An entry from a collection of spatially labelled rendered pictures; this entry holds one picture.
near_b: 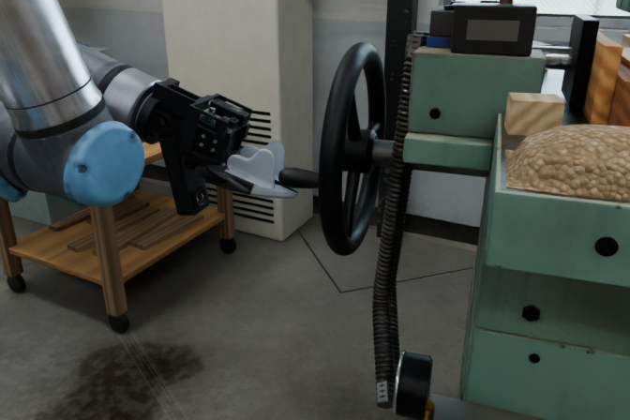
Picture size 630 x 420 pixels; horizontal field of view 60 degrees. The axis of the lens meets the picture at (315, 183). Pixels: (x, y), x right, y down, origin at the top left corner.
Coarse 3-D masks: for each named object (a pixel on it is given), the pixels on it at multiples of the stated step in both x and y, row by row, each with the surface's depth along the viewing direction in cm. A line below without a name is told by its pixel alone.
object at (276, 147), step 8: (272, 144) 68; (280, 144) 67; (240, 152) 70; (248, 152) 69; (256, 152) 69; (272, 152) 68; (280, 152) 68; (280, 160) 68; (280, 168) 68; (280, 184) 68
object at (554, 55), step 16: (576, 16) 60; (576, 32) 59; (592, 32) 55; (544, 48) 60; (560, 48) 60; (576, 48) 57; (592, 48) 55; (560, 64) 60; (576, 64) 56; (576, 80) 57; (576, 96) 57
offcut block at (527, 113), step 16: (512, 96) 50; (528, 96) 50; (544, 96) 50; (512, 112) 49; (528, 112) 49; (544, 112) 49; (560, 112) 48; (512, 128) 50; (528, 128) 49; (544, 128) 49
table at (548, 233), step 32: (416, 160) 60; (448, 160) 59; (480, 160) 58; (512, 192) 37; (544, 192) 37; (512, 224) 38; (544, 224) 37; (576, 224) 36; (608, 224) 36; (512, 256) 39; (544, 256) 38; (576, 256) 37; (608, 256) 36
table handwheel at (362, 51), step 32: (352, 64) 64; (352, 96) 63; (384, 96) 83; (352, 128) 70; (384, 128) 86; (320, 160) 62; (352, 160) 72; (384, 160) 72; (320, 192) 63; (352, 192) 73; (352, 224) 80
